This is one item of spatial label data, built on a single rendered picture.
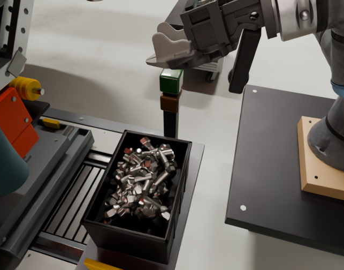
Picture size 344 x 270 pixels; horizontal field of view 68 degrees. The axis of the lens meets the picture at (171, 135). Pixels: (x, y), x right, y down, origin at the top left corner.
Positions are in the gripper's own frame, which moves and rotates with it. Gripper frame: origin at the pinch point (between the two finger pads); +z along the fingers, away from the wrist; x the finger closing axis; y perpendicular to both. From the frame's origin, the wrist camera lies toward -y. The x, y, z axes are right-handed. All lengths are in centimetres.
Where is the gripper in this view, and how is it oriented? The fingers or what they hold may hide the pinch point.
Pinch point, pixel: (154, 62)
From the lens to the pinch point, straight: 46.7
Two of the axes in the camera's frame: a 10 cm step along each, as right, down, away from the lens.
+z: -8.9, 1.5, 4.3
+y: -4.1, -6.7, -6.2
